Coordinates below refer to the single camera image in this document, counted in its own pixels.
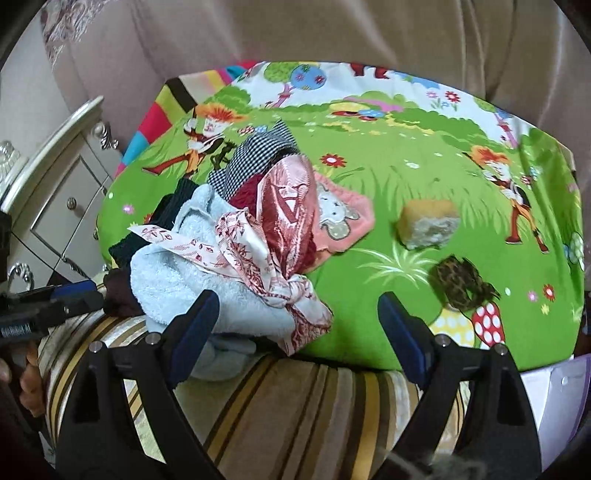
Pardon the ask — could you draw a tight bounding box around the light blue towel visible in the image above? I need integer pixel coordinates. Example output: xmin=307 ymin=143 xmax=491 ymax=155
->
xmin=129 ymin=184 xmax=297 ymax=382

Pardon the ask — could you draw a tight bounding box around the dark green knit sock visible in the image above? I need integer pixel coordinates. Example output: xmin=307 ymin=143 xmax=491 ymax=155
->
xmin=108 ymin=177 xmax=201 ymax=269

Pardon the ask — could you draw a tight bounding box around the leopard print scrunchie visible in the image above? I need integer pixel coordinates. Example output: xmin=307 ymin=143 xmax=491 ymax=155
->
xmin=431 ymin=255 xmax=500 ymax=311

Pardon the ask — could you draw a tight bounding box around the red fuzzy sock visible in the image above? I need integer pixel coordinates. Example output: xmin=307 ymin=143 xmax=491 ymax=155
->
xmin=229 ymin=174 xmax=266 ymax=224

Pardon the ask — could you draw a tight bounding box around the red white patterned scarf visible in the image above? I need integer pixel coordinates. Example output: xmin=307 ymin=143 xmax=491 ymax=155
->
xmin=127 ymin=209 xmax=335 ymax=356

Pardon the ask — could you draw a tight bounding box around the black white checkered cloth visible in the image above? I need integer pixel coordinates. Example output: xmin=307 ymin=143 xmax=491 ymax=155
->
xmin=206 ymin=120 xmax=300 ymax=201

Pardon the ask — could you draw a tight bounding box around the pink rabbit towel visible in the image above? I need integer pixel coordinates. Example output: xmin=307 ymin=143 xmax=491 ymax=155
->
xmin=305 ymin=172 xmax=376 ymax=272

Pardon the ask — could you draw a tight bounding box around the brown knit sock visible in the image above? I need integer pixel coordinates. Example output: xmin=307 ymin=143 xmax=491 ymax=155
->
xmin=103 ymin=268 xmax=144 ymax=318

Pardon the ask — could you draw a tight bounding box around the red satin cloth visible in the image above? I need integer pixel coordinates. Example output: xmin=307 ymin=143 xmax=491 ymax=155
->
xmin=256 ymin=154 xmax=318 ymax=278

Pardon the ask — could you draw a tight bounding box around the person left hand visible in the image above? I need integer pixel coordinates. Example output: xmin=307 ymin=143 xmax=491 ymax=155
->
xmin=19 ymin=342 xmax=45 ymax=418

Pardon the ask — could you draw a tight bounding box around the purple white storage box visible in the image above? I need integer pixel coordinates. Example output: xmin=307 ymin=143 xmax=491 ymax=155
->
xmin=521 ymin=354 xmax=590 ymax=470

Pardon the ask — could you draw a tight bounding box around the white carved nightstand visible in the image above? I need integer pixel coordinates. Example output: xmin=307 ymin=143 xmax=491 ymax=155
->
xmin=1 ymin=96 xmax=122 ymax=293

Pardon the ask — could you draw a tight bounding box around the striped velvet cushion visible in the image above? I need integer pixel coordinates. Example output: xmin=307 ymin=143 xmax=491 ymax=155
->
xmin=37 ymin=309 xmax=472 ymax=480

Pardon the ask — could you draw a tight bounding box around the green cartoon bed sheet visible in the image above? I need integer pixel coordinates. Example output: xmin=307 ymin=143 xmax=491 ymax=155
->
xmin=97 ymin=61 xmax=584 ymax=370

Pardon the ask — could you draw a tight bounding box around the beige pink curtain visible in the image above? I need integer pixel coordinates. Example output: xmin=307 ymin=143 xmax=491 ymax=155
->
xmin=40 ymin=0 xmax=590 ymax=159

